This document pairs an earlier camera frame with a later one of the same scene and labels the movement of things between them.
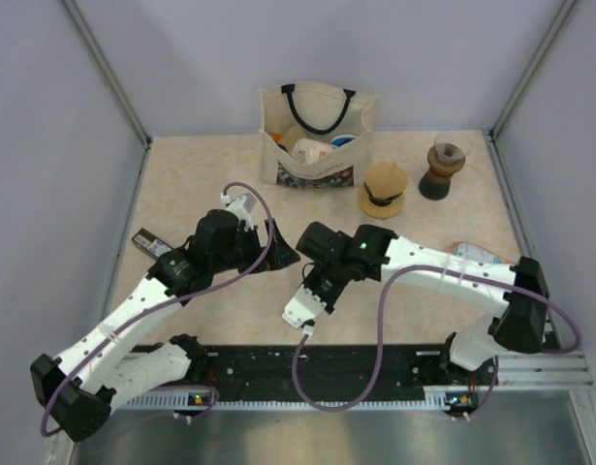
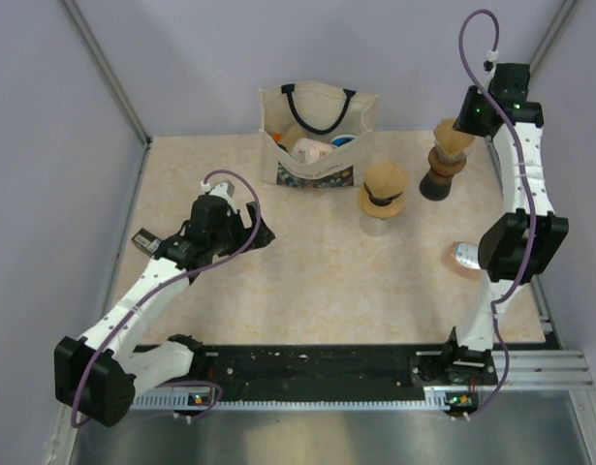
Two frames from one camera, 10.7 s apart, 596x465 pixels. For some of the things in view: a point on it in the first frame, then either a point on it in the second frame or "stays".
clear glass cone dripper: [453, 146] stays
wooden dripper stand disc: [379, 211] stays
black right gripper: [329, 300] → [471, 96]
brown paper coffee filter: [385, 180] stays
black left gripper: [279, 254] → [262, 238]
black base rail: [328, 368] stays
